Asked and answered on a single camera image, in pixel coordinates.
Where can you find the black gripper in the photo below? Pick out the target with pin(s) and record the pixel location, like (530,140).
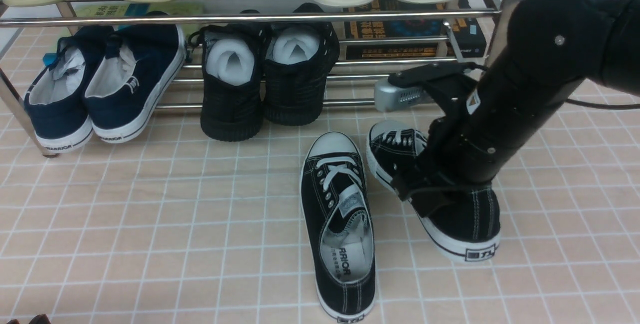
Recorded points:
(431,177)

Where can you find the black white sneaker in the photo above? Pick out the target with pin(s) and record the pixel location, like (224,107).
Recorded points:
(465,226)
(333,191)

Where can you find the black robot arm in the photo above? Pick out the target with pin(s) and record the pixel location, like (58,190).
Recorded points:
(552,47)

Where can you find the silver metal shoe rack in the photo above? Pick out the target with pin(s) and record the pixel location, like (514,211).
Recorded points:
(499,11)

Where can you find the black book with orange text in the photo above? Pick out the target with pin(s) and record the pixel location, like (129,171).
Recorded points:
(468,33)

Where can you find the black knit shoe right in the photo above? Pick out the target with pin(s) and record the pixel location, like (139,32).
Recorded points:
(298,60)

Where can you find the black knit shoe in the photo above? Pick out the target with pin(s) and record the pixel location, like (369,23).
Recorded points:
(298,60)
(232,70)

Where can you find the black knit shoe left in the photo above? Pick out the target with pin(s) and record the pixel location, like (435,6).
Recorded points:
(232,70)

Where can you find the navy canvas shoe right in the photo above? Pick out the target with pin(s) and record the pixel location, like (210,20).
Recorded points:
(140,62)

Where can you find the navy canvas shoe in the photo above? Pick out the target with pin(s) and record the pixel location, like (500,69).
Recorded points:
(54,101)
(140,62)

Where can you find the navy canvas shoe left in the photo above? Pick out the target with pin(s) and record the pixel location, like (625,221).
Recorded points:
(54,101)

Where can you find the dark object bottom left corner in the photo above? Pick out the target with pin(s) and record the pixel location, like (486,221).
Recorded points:
(38,319)

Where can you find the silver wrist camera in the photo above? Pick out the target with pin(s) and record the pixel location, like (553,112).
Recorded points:
(391,98)

